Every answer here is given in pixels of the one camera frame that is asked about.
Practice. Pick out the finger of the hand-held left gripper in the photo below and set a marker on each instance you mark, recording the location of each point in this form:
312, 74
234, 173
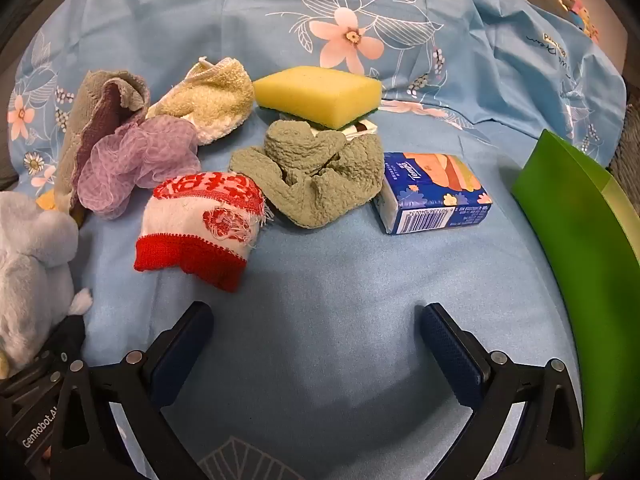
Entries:
71, 335

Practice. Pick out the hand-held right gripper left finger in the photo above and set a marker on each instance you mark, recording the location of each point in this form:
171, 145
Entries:
175, 355

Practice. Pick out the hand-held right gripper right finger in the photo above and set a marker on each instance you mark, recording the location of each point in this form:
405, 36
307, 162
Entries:
450, 355

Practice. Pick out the red and white knitted cloth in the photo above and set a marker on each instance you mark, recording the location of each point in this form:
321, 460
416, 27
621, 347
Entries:
195, 230

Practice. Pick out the blue tissue packet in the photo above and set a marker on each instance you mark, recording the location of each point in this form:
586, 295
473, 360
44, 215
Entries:
430, 195

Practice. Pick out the green box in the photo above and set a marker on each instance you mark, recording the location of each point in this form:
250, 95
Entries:
590, 240

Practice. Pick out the pink fluffy pad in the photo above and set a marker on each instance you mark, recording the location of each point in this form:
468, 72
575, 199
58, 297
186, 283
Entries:
140, 155

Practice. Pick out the green cloth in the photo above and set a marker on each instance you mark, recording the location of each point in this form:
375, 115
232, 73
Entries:
310, 175

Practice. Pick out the small patterned tissue packet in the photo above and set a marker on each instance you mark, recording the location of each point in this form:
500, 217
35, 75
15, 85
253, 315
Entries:
362, 129

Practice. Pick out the white and tan plush toy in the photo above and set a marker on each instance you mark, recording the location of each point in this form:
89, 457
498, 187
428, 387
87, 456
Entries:
215, 95

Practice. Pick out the yellow sponge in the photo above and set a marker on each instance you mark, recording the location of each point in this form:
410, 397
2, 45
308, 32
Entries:
320, 92

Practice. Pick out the blue floral bedsheet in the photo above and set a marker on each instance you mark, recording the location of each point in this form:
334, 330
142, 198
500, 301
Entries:
320, 280

